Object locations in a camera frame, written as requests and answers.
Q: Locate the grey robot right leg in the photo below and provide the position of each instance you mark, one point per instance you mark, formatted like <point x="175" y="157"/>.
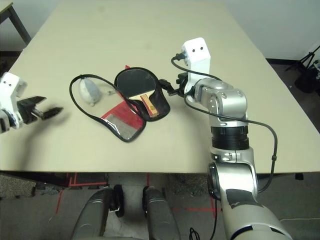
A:
<point x="160" y="217"/>

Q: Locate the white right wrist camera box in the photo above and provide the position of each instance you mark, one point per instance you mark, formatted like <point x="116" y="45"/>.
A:
<point x="197" y="52"/>

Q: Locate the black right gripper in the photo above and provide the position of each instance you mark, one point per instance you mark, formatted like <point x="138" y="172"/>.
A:
<point x="182" y="85"/>

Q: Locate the red black paddle case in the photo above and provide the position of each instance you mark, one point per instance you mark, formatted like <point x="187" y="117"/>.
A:
<point x="162" y="105"/>

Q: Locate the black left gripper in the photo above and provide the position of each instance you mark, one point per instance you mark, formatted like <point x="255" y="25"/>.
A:
<point x="27" y="111"/>

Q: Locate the black bag on floor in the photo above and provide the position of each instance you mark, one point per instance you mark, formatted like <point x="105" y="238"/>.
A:
<point x="307" y="80"/>

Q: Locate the grey robot leg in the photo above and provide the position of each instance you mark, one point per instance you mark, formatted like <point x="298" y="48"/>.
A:
<point x="92" y="217"/>
<point x="160" y="217"/>

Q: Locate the grey robot left leg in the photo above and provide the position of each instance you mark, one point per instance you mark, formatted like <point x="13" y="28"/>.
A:
<point x="92" y="217"/>

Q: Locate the black rubber ping-pong paddle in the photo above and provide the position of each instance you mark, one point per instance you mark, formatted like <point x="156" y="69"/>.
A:
<point x="135" y="82"/>

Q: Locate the black tripod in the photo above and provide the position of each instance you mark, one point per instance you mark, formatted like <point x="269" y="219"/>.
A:
<point x="306" y="58"/>

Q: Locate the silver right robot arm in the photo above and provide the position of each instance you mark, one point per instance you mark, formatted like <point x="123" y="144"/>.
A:
<point x="225" y="105"/>

